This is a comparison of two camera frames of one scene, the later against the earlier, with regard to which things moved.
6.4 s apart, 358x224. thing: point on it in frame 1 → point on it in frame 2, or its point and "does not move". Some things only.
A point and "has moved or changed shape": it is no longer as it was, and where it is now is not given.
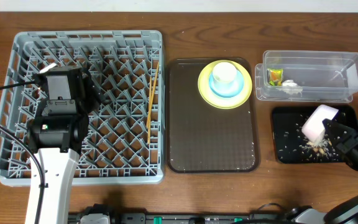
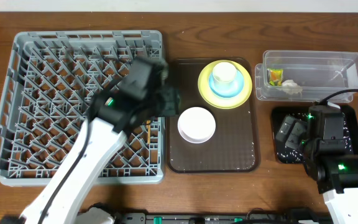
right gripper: x=350 y=145 → x=299 y=129
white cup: x=224 y=76 does not move
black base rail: x=252 y=218 does not move
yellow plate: x=224 y=102 does not move
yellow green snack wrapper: x=275 y=76 does not move
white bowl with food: x=313 y=129 has moved or changed shape
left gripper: x=89 y=94 → x=169 y=101
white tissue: x=290 y=87 does not move
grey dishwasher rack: x=125 y=133 does not move
